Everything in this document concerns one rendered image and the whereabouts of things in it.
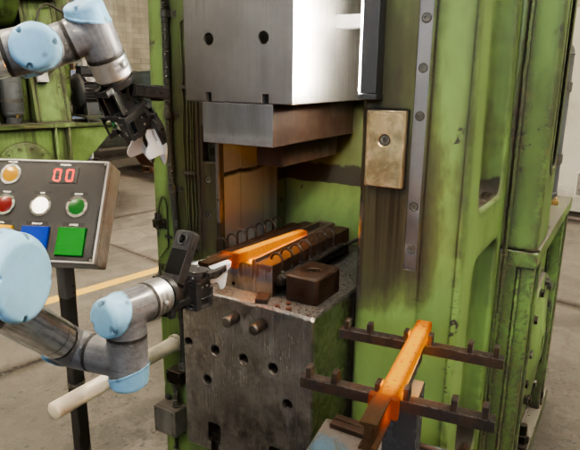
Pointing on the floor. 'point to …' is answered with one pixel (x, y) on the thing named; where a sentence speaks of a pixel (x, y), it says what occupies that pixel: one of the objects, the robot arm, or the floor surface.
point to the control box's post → (66, 283)
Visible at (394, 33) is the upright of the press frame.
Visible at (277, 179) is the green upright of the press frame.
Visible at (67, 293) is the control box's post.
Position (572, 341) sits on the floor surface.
